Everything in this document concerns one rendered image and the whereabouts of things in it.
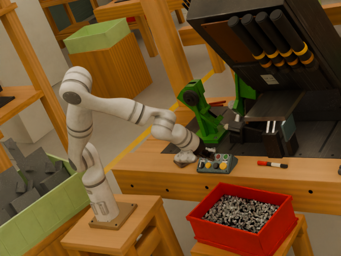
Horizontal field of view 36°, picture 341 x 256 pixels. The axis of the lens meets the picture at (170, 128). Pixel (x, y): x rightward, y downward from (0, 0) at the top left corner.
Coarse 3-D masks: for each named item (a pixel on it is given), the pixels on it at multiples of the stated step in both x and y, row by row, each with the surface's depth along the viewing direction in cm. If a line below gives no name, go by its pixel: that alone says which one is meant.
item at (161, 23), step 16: (144, 0) 257; (160, 0) 258; (160, 16) 258; (160, 32) 263; (176, 32) 268; (160, 48) 269; (176, 48) 268; (176, 64) 269; (176, 80) 275; (176, 96) 281
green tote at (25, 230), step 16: (64, 160) 254; (80, 176) 239; (48, 192) 230; (64, 192) 235; (80, 192) 240; (32, 208) 225; (48, 208) 231; (64, 208) 236; (80, 208) 241; (16, 224) 221; (32, 224) 227; (48, 224) 232; (0, 240) 218; (16, 240) 223; (32, 240) 228
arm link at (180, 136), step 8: (152, 128) 174; (160, 128) 172; (168, 128) 173; (176, 128) 180; (184, 128) 181; (160, 136) 173; (168, 136) 173; (176, 136) 177; (184, 136) 180; (176, 144) 182; (184, 144) 182
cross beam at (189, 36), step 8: (328, 8) 220; (336, 8) 218; (328, 16) 222; (336, 16) 220; (336, 24) 222; (184, 32) 266; (192, 32) 264; (184, 40) 269; (192, 40) 266; (200, 40) 264
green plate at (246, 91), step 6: (234, 72) 205; (240, 78) 206; (240, 84) 208; (246, 84) 206; (240, 90) 210; (246, 90) 208; (252, 90) 206; (240, 96) 211; (246, 96) 210; (252, 96) 208; (258, 96) 210
